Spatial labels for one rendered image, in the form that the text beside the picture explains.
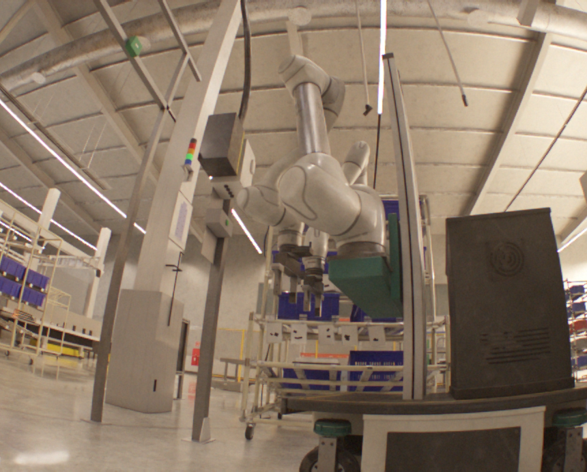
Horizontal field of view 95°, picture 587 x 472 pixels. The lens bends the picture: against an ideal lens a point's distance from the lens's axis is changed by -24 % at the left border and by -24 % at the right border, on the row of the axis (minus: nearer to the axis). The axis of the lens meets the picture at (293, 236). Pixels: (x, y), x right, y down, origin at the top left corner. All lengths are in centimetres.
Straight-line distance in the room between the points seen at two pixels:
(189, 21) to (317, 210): 838
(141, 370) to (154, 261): 86
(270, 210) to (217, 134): 71
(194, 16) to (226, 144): 745
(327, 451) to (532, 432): 54
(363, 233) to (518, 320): 52
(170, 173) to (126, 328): 139
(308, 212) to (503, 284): 58
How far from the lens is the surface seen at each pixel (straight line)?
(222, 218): 183
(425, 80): 1302
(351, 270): 100
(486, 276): 103
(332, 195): 95
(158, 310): 265
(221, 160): 174
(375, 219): 108
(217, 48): 433
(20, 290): 492
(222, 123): 187
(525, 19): 376
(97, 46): 1056
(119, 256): 203
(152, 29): 957
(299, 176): 93
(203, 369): 187
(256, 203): 121
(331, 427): 102
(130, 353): 272
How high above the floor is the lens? 38
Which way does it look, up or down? 23 degrees up
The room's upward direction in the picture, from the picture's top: 4 degrees clockwise
